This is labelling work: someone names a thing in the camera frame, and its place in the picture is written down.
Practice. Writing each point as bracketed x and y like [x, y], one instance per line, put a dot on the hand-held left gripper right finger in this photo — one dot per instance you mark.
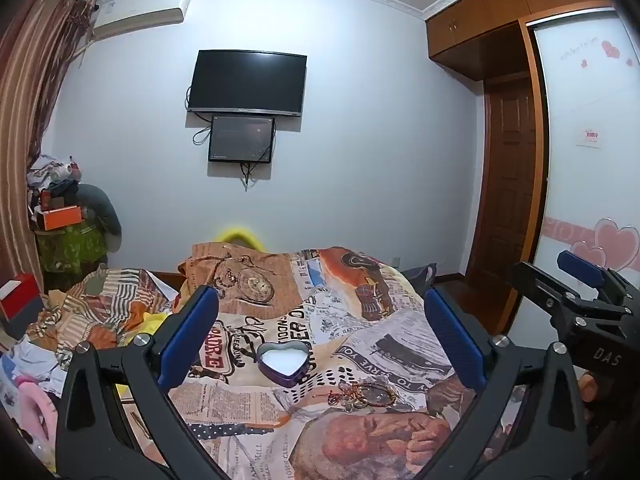
[452, 340]

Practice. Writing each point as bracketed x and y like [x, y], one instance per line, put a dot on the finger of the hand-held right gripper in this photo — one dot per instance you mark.
[542, 290]
[580, 267]

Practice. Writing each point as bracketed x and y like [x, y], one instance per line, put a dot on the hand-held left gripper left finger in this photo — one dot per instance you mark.
[192, 330]

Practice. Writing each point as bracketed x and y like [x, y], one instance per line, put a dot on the purple heart-shaped tin box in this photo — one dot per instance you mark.
[282, 362]

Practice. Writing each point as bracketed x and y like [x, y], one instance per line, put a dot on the gold bangle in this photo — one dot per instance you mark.
[357, 400]

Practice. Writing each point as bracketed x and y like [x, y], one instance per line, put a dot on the person's right hand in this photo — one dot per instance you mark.
[588, 387]

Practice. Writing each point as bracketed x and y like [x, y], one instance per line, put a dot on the yellow towel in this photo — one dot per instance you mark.
[152, 322]

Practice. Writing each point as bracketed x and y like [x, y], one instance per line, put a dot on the dark blue pillow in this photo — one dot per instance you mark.
[419, 277]

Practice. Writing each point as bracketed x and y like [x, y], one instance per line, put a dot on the yellow fuzzy cloth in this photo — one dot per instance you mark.
[240, 237]

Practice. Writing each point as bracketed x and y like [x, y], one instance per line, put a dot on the brown wooden door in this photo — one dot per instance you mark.
[505, 180]

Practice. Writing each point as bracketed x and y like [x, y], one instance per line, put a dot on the printed blanket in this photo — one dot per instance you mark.
[310, 310]

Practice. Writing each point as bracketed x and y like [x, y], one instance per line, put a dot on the green patterned bag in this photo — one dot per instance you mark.
[72, 249]

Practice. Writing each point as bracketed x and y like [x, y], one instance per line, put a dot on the orange box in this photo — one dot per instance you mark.
[62, 216]

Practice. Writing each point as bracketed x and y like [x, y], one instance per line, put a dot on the pink plush item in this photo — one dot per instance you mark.
[37, 407]

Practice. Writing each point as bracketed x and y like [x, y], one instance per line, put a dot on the red box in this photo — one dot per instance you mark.
[20, 296]

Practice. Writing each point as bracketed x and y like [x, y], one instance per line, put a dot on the pile of clothes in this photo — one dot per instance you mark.
[52, 177]

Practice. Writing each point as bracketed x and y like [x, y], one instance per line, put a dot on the wooden overhead cabinet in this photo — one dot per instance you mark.
[480, 20]

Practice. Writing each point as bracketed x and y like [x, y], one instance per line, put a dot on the brown striped curtain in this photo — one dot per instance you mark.
[30, 110]

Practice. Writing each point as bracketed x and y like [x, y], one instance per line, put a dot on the white air conditioner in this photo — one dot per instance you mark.
[140, 12]

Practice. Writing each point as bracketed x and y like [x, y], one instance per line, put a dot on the small black wall monitor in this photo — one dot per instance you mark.
[241, 139]

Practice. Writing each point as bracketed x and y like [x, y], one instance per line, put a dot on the black wall television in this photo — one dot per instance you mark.
[247, 82]

